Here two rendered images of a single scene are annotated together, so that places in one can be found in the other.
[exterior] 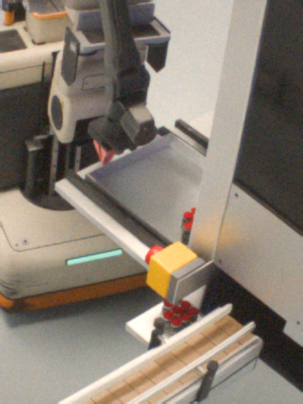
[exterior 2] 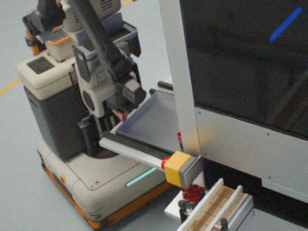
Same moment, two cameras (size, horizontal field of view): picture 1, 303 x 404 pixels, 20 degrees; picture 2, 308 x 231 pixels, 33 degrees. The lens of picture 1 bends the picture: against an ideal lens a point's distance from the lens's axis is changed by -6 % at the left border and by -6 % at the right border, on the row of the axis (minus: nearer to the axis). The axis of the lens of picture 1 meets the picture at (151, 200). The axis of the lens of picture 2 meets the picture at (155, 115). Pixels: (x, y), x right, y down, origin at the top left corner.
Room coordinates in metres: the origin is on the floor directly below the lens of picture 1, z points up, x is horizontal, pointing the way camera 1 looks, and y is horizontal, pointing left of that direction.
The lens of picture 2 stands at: (0.02, -0.07, 2.07)
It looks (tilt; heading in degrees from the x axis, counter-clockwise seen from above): 37 degrees down; 2
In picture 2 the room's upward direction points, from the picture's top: 11 degrees counter-clockwise
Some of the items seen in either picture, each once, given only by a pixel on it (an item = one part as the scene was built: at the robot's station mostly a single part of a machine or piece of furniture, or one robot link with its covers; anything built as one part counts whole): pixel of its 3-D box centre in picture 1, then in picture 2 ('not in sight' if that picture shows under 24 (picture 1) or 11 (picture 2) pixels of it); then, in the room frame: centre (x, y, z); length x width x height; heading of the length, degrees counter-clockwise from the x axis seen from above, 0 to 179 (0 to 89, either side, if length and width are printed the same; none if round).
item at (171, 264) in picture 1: (174, 272); (181, 169); (1.14, -0.06, 0.99); 0.08 x 0.07 x 0.07; 49
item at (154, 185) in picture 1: (182, 198); (174, 126); (1.47, -0.07, 0.90); 0.34 x 0.26 x 0.04; 50
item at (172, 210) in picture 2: (174, 332); (194, 206); (1.11, -0.08, 0.87); 0.14 x 0.13 x 0.02; 49
